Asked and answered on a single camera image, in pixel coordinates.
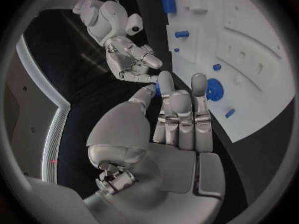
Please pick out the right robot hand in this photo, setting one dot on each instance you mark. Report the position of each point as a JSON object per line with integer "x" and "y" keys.
{"x": 121, "y": 59}

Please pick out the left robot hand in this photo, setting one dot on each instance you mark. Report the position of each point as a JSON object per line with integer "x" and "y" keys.
{"x": 163, "y": 171}

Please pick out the white task board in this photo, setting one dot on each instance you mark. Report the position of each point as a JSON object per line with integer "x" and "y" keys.
{"x": 245, "y": 69}

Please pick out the small blue peg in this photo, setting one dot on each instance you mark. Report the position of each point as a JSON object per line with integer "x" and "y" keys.
{"x": 176, "y": 50}

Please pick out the blue short cylinder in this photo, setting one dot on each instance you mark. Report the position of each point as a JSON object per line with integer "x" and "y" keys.
{"x": 182, "y": 34}

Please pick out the blue block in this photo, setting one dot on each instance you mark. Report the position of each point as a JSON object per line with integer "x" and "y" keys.
{"x": 168, "y": 3}

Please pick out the blue gear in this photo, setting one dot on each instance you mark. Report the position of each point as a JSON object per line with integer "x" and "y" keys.
{"x": 215, "y": 91}

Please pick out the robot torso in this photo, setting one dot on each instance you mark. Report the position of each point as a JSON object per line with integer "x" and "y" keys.
{"x": 30, "y": 115}

